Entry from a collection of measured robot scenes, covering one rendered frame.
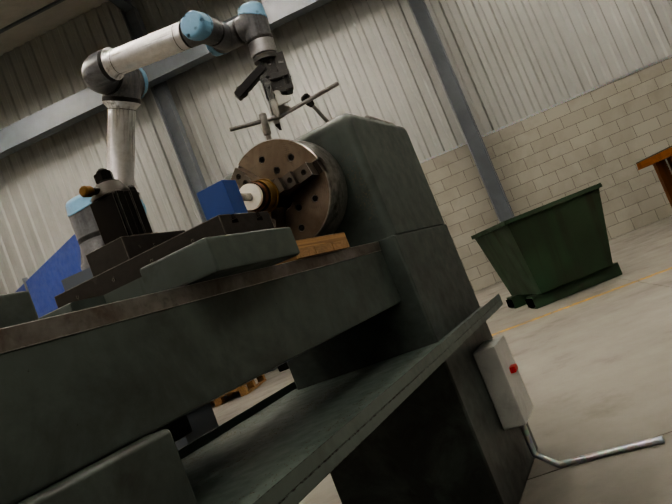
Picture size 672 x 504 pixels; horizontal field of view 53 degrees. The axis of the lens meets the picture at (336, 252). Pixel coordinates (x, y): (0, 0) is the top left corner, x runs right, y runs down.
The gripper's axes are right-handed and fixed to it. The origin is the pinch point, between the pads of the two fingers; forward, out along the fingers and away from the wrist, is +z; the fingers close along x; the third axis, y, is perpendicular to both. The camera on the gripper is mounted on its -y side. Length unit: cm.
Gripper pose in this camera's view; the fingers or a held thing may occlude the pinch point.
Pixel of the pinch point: (277, 125)
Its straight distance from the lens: 196.0
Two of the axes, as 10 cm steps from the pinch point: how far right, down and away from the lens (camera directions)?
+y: 9.6, -2.8, 0.7
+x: -0.6, 0.5, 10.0
